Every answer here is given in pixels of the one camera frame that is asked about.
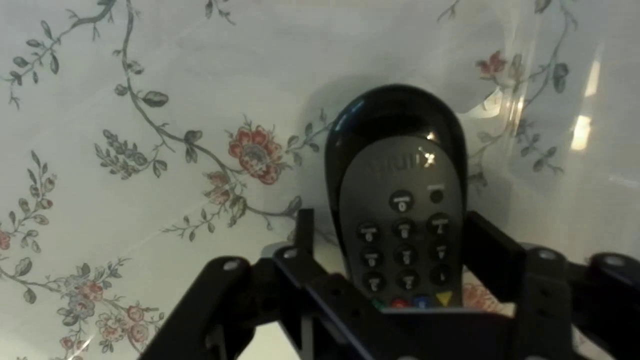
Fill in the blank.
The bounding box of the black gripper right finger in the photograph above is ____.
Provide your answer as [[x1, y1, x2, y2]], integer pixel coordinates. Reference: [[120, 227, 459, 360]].
[[462, 211, 640, 360]]

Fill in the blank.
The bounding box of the black grey remote control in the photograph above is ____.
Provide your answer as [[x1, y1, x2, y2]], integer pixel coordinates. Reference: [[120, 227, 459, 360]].
[[325, 83, 470, 313]]

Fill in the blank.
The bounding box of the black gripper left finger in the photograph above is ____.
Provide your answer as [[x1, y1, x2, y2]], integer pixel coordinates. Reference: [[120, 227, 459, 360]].
[[139, 206, 336, 360]]

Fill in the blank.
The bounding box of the clear plastic storage bin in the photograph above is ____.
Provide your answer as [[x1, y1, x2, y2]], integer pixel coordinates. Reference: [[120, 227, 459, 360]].
[[459, 0, 640, 263]]

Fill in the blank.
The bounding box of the floral patterned tablecloth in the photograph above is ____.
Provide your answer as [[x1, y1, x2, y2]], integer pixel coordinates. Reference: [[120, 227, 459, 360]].
[[0, 0, 640, 360]]

